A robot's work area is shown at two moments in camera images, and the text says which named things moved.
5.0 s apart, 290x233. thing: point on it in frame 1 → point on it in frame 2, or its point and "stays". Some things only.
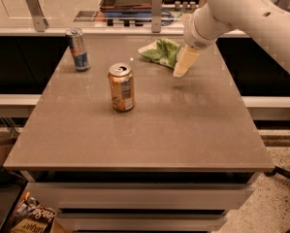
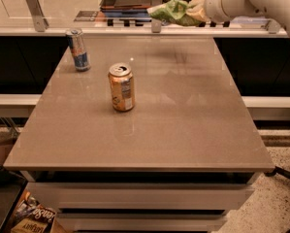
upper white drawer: x=142 y=195 stays
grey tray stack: x=127 y=1 stays
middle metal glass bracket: x=156 y=10 stays
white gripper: x=196 y=36 → x=216 y=3
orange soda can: x=122 y=86 stays
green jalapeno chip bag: x=163 y=51 → x=174 y=12
